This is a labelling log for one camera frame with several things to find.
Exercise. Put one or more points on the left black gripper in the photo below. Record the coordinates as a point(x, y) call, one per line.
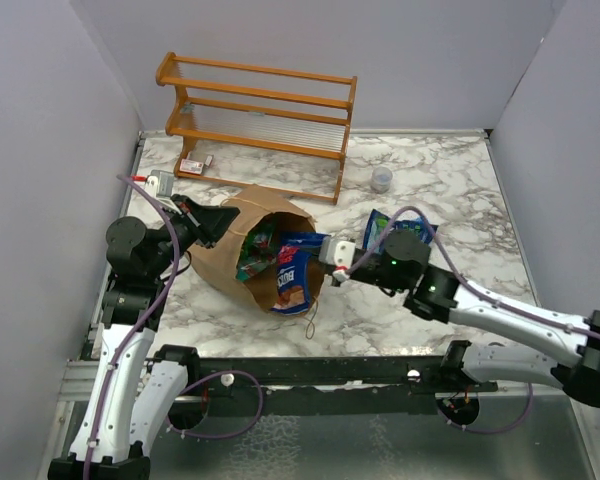
point(208, 223)

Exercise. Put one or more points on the brown paper bag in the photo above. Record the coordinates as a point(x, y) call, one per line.
point(217, 266)

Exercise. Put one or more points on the blue sweet chilli chips bag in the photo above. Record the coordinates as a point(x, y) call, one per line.
point(296, 253)

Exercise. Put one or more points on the blue salt vinegar chips bag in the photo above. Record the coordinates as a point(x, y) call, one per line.
point(378, 221)

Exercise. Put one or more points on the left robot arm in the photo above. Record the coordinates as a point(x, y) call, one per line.
point(123, 418)

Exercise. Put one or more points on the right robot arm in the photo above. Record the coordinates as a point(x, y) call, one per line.
point(549, 348)

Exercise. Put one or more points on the green snack packet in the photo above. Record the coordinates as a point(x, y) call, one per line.
point(257, 251)

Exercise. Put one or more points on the small red white box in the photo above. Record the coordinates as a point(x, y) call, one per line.
point(196, 164)

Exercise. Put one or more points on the wooden shelf rack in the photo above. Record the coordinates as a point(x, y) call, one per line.
point(228, 102)

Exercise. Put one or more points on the small clear plastic cup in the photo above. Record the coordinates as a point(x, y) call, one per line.
point(381, 179)

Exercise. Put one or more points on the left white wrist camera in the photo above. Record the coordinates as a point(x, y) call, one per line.
point(158, 183)

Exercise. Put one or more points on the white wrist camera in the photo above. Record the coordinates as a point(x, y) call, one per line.
point(338, 255)
point(158, 183)

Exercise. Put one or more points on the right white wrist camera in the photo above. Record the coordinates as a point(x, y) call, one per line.
point(338, 255)

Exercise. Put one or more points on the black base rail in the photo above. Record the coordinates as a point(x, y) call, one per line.
point(312, 386)

